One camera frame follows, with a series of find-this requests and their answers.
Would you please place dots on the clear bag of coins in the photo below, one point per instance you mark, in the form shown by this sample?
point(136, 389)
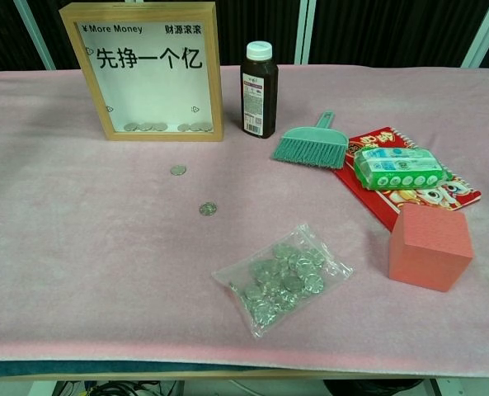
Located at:
point(281, 280)

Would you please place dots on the white frame post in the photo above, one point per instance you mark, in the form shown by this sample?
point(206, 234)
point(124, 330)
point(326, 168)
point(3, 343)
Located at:
point(481, 37)
point(36, 35)
point(305, 33)

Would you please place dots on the pink table cloth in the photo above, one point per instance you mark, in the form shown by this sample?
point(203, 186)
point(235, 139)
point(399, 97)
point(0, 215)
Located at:
point(104, 268)

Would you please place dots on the coral foam cube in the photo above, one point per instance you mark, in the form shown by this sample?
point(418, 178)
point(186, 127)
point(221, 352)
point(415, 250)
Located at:
point(429, 251)

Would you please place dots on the red printed envelope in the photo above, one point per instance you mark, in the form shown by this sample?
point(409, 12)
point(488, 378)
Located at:
point(372, 198)

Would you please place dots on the wooden frame money box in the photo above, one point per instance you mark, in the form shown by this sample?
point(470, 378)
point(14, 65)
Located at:
point(145, 82)

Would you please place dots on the teal under cloth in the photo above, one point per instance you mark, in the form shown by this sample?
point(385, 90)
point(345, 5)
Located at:
point(62, 368)

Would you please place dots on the dark bottle white cap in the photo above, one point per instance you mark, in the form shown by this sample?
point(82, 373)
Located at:
point(258, 95)

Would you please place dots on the teal mini broom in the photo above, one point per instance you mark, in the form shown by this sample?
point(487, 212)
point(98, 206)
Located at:
point(310, 144)

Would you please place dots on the green tissue pack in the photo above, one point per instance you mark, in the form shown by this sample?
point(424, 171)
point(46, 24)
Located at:
point(401, 167)

